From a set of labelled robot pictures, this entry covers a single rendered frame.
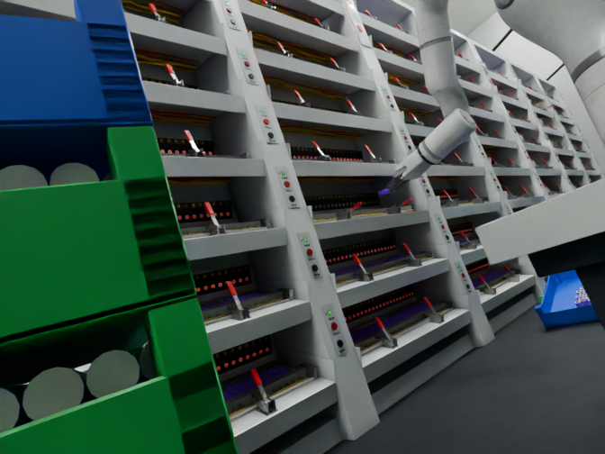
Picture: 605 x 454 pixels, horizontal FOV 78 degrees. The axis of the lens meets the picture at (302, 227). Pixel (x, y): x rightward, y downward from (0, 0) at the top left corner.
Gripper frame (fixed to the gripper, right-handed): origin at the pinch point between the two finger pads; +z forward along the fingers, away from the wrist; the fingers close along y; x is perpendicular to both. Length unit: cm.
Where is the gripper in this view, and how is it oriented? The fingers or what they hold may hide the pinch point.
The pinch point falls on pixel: (394, 185)
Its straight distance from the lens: 134.9
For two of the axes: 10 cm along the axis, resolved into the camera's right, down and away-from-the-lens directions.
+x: 4.3, 8.3, -3.6
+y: -7.5, 1.0, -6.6
